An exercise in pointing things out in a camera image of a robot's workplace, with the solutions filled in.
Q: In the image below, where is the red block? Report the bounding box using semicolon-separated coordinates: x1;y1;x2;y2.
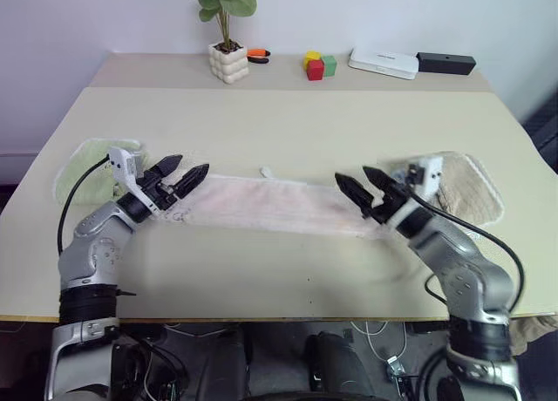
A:
306;59;326;84

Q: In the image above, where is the beige cloth under table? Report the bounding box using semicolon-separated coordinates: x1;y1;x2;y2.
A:
507;315;558;357

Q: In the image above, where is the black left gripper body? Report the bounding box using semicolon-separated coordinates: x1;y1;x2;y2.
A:
138;167;180;211

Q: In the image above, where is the beige towel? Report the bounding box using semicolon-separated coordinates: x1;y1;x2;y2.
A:
387;150;506;226

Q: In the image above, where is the orange black marker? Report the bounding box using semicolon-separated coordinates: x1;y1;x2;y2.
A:
246;47;272;65

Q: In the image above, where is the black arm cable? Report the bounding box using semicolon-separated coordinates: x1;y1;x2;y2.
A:
57;155;112;257
409;190;526;311

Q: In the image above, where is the black chair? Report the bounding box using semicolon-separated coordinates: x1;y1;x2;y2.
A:
520;99;558;176

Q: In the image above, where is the light green towel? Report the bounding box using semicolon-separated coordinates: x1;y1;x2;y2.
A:
51;138;152;207

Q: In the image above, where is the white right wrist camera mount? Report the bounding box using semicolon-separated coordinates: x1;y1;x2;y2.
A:
390;155;444;226

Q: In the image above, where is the white bubble plant pot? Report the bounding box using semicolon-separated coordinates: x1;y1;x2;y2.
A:
208;40;251;85

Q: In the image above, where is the green leafy plant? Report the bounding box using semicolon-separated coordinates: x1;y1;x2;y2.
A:
188;0;259;50

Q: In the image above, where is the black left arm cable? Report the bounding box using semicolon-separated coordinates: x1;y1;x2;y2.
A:
57;155;112;257

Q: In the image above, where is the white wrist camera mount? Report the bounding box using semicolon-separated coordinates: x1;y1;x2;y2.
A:
390;155;444;226
107;146;154;211

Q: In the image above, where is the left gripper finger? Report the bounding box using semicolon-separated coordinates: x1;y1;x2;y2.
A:
152;154;185;179
171;163;211;200

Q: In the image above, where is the thin white cable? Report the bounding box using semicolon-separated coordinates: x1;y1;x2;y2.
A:
350;319;409;376

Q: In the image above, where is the flat white box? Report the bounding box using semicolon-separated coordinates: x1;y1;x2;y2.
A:
347;46;420;81

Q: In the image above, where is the dark rounded shape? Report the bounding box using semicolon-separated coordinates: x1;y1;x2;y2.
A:
303;330;377;401
191;325;255;401

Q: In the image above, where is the long black box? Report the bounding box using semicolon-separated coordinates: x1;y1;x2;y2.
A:
416;51;478;77

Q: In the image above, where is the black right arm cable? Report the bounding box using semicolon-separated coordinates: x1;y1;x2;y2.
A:
409;190;526;311

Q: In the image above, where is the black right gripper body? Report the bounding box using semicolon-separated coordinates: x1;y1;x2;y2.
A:
369;186;413;226

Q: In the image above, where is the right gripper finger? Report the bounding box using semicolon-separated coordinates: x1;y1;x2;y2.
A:
362;165;405;198
334;172;376;220

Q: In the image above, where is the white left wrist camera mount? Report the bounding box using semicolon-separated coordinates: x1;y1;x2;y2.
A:
107;146;154;211

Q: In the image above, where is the pale pink towel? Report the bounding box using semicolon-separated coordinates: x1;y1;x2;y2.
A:
159;165;396;241

